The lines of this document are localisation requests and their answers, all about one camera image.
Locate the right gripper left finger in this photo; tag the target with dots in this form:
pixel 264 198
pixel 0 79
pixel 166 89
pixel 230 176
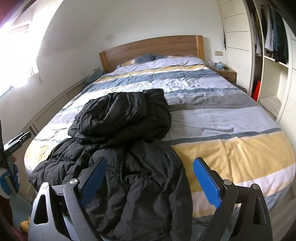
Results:
pixel 59 211

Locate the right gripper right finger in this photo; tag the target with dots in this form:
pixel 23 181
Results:
pixel 245 206

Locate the black puffer down jacket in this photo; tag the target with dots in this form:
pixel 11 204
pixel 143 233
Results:
pixel 145 194

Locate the red sleeve forearm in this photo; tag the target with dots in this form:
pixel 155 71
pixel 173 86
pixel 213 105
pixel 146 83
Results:
pixel 6 215

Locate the hanging clothes in wardrobe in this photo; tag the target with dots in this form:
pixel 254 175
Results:
pixel 270 34

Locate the left gloved hand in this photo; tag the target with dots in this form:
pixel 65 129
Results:
pixel 10 183

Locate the bright window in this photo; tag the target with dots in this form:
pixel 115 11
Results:
pixel 22 31

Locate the striped duvet on bed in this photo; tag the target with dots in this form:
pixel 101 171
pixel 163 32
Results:
pixel 210 118

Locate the blue cloth beside bed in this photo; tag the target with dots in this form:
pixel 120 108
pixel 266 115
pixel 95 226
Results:
pixel 92 78

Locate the folded linens on shelf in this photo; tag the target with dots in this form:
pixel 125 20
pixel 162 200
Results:
pixel 271 105

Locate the red object in wardrobe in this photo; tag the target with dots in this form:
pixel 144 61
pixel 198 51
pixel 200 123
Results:
pixel 255 90

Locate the wooden nightstand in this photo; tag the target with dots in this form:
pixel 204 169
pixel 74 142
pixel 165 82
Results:
pixel 228 74

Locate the items on nightstand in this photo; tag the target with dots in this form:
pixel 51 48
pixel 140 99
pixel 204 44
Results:
pixel 217 65

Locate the blue striped pillow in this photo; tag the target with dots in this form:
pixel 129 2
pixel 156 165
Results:
pixel 143 59

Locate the white wardrobe with open shelves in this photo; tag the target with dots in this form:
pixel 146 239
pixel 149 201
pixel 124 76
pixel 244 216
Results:
pixel 277 79

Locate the wooden bed headboard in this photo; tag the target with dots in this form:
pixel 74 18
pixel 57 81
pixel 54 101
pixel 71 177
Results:
pixel 182 45

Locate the low wall panel cabinet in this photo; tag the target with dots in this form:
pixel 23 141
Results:
pixel 42 118

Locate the beige wall switch plate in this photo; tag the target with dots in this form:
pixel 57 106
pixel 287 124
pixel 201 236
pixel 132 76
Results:
pixel 218 53

